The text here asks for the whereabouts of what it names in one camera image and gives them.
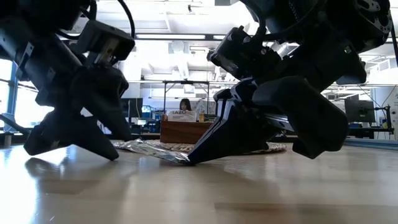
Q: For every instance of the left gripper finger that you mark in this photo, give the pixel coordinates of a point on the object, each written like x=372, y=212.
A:
x=87, y=137

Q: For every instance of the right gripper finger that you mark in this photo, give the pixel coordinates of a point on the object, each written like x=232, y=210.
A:
x=236, y=133
x=234, y=93

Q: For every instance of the wooden three-compartment tray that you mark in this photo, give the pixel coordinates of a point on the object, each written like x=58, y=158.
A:
x=180, y=132

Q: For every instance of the Ahmad blackcurrant burst tea packet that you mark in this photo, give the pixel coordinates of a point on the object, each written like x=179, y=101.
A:
x=149, y=150

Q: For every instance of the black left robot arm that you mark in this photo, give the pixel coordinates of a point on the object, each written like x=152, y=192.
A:
x=37, y=12

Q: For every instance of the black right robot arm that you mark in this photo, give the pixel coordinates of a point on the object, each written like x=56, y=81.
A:
x=311, y=12

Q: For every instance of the large window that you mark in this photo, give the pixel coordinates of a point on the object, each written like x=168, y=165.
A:
x=28, y=112

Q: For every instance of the black computer monitor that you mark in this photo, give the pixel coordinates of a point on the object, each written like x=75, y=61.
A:
x=359, y=111
x=136, y=107

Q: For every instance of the person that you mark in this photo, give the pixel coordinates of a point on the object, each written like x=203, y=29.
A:
x=185, y=104

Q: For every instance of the dark office desk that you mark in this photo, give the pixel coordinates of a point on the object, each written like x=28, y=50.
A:
x=367, y=132

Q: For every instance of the round woven straw placemat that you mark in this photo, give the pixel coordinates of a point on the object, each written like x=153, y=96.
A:
x=177, y=147

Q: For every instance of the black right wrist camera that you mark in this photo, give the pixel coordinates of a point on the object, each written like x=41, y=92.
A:
x=239, y=53

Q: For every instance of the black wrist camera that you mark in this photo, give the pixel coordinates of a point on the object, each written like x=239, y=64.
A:
x=105, y=40
x=239, y=53

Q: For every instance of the black metal rack frame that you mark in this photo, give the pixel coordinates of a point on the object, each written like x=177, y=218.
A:
x=186, y=82

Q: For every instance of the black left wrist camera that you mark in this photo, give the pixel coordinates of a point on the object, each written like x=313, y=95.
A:
x=105, y=40

